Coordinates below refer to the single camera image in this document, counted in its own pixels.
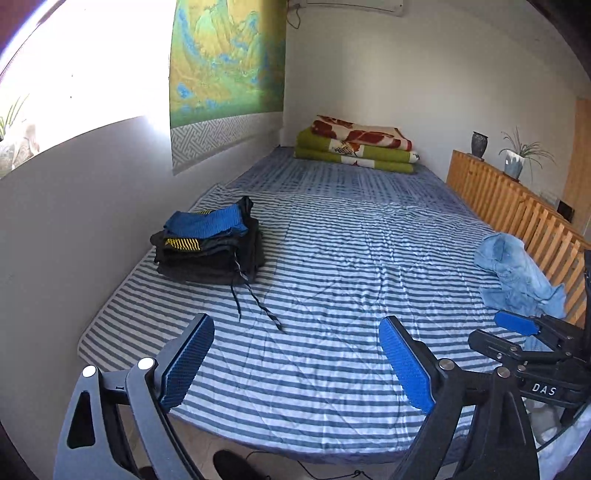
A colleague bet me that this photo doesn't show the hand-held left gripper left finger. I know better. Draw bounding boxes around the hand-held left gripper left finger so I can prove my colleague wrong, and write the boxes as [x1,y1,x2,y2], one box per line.
[54,313,216,480]

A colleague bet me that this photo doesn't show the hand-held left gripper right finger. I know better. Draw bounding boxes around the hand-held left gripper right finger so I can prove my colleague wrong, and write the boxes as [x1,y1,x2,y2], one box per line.
[379,315,542,480]

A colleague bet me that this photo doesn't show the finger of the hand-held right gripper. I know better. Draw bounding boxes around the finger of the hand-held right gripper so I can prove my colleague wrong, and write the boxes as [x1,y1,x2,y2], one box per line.
[468,329,563,366]
[493,311,588,354]

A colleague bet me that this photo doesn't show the light blue cloth garment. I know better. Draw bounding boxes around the light blue cloth garment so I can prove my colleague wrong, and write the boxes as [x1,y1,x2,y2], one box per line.
[475,232,568,319]

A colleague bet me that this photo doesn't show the blue striped underwear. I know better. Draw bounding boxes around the blue striped underwear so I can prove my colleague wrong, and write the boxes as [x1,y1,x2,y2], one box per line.
[164,203,247,238]

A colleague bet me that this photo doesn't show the stack of dark folded clothes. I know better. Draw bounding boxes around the stack of dark folded clothes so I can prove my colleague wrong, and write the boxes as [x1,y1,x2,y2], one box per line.
[154,196,283,332]

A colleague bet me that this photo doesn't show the blue white striped bed sheet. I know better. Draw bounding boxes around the blue white striped bed sheet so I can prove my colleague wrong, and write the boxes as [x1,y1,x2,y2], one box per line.
[78,147,550,462]

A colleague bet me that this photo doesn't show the person's black shoe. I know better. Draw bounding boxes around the person's black shoe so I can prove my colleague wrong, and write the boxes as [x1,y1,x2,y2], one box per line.
[213,450,271,480]

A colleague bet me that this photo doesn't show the black yellow-banded underwear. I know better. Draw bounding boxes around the black yellow-banded underwear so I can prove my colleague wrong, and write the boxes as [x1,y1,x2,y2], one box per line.
[150,231,241,254]

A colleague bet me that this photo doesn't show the wooden slatted cabinet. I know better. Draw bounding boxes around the wooden slatted cabinet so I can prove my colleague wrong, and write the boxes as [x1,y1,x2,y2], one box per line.
[445,150,591,328]

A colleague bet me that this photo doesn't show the potted plant in white pot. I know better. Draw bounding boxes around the potted plant in white pot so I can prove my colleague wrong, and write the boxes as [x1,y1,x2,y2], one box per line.
[499,127,555,181]

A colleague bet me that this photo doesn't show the wooden door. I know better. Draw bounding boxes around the wooden door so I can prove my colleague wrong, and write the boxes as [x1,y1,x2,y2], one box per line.
[564,97,591,227]

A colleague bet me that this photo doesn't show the folded green patterned blanket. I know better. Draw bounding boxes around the folded green patterned blanket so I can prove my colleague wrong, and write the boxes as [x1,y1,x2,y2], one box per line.
[294,115,421,174]

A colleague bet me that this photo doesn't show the bright window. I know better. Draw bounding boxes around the bright window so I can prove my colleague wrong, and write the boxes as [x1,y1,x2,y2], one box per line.
[0,0,178,178]

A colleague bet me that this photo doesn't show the white air conditioner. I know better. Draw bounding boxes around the white air conditioner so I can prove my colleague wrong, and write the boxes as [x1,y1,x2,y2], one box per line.
[287,0,407,17]

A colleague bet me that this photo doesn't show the landscape wall scroll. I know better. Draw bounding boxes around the landscape wall scroll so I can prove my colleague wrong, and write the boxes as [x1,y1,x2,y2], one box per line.
[168,0,287,176]

